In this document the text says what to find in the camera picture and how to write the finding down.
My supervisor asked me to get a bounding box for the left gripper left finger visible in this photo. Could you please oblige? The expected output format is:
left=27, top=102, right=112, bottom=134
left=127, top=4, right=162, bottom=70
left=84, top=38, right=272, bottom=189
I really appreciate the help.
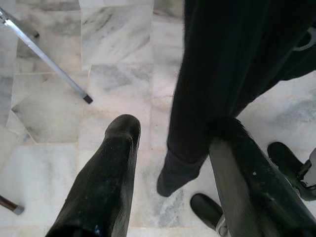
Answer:
left=45, top=114, right=142, bottom=237

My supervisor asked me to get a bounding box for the grey hanger hook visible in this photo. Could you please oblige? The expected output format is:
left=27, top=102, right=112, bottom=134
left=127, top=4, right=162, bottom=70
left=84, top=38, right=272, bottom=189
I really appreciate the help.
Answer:
left=292, top=26, right=316, bottom=53

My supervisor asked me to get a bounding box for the black long sleeve garment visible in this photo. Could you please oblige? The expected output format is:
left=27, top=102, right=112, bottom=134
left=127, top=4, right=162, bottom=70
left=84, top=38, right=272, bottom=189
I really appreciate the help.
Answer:
left=157, top=0, right=316, bottom=198

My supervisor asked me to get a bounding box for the silver metal clothes rack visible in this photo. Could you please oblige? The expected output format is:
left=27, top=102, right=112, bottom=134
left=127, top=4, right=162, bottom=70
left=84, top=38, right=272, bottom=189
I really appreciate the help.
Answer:
left=0, top=6, right=94, bottom=105

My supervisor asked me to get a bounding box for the brown leg grey tip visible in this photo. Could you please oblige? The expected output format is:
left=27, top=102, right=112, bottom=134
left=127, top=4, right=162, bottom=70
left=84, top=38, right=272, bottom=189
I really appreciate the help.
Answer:
left=0, top=194, right=25, bottom=216

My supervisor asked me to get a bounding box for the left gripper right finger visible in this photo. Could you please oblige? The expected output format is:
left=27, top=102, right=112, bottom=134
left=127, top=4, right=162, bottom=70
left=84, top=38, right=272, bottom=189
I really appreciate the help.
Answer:
left=208, top=117, right=316, bottom=237

